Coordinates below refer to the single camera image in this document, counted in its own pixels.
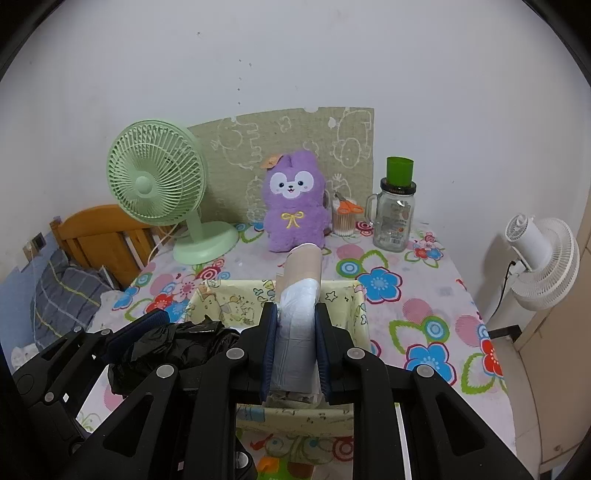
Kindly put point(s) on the green printed foam mat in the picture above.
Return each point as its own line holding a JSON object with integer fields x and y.
{"x": 277, "y": 134}

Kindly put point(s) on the cotton swab jar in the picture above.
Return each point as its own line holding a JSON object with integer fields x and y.
{"x": 346, "y": 226}

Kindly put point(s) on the glass jar mug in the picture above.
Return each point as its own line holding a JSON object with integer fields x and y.
{"x": 392, "y": 226}

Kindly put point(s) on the floral tablecloth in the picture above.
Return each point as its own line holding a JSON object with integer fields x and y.
{"x": 415, "y": 286}

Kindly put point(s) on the blue bed sheet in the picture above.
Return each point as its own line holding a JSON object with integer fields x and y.
{"x": 21, "y": 314}

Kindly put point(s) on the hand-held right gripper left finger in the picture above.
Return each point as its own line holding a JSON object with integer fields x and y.
{"x": 268, "y": 355}

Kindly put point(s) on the wooden headboard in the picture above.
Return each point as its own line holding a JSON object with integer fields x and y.
{"x": 92, "y": 226}

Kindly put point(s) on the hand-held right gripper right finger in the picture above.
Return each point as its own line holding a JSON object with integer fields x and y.
{"x": 323, "y": 360}

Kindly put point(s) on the green desk fan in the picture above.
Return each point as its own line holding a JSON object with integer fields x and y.
{"x": 145, "y": 184}

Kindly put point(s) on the green plastic cup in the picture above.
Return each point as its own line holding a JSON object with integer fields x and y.
{"x": 400, "y": 171}

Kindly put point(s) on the black metal frame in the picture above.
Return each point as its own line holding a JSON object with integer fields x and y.
{"x": 505, "y": 332}

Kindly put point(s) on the black plastic bag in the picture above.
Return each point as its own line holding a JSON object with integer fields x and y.
{"x": 184, "y": 344}

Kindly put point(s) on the printed fabric storage box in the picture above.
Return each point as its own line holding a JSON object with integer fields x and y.
{"x": 231, "y": 300}

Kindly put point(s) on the white fan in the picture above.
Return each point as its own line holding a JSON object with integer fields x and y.
{"x": 554, "y": 263}

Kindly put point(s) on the grey plaid pillow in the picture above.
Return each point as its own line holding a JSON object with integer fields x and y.
{"x": 64, "y": 295}

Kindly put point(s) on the purple plush toy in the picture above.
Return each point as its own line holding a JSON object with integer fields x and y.
{"x": 295, "y": 226}

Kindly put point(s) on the beige wooden cabinet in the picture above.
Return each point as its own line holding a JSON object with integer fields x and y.
{"x": 554, "y": 369}

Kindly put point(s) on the white bag roll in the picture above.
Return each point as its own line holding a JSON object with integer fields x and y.
{"x": 298, "y": 323}

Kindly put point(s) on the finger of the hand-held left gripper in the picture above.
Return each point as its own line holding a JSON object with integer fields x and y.
{"x": 138, "y": 325}
{"x": 78, "y": 392}

